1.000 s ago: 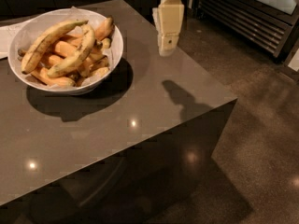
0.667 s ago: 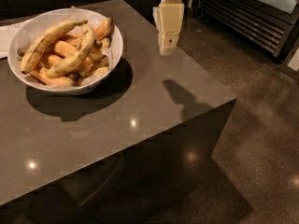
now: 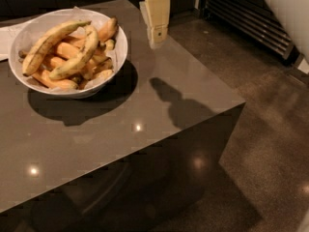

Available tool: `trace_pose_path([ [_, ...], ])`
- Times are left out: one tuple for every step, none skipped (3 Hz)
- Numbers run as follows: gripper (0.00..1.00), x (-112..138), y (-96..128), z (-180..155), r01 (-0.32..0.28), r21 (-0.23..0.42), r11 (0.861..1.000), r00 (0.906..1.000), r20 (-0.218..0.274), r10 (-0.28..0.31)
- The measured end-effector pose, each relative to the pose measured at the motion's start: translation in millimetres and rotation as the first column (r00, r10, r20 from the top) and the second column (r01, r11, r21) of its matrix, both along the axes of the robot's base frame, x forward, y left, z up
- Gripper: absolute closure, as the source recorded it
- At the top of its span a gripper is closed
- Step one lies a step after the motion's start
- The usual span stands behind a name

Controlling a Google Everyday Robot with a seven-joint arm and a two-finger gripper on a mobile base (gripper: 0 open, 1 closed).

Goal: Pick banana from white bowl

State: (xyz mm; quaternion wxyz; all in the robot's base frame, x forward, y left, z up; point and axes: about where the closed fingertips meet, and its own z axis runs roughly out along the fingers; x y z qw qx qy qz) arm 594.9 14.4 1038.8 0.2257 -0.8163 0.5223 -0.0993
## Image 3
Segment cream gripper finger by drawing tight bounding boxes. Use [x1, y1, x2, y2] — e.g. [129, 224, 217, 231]
[139, 0, 170, 49]

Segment curved yellow banana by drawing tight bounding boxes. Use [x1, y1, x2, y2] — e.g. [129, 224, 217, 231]
[49, 25, 98, 80]

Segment orange banana at rim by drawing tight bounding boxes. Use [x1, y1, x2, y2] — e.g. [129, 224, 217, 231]
[98, 17, 118, 42]

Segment small yellow banana right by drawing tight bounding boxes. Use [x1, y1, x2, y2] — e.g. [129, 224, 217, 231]
[93, 69, 114, 80]

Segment orange banana middle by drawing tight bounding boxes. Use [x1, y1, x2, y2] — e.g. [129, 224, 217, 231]
[50, 42, 79, 59]

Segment long yellow-green banana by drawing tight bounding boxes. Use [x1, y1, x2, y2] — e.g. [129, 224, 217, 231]
[22, 20, 91, 76]

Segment white bowl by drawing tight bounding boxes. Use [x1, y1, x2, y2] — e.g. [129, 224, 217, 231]
[8, 8, 127, 99]

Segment orange banana bottom left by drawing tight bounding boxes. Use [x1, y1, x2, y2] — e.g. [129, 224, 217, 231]
[32, 70, 78, 90]

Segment white paper napkin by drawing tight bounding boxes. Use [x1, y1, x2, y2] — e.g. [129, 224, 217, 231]
[0, 23, 26, 61]

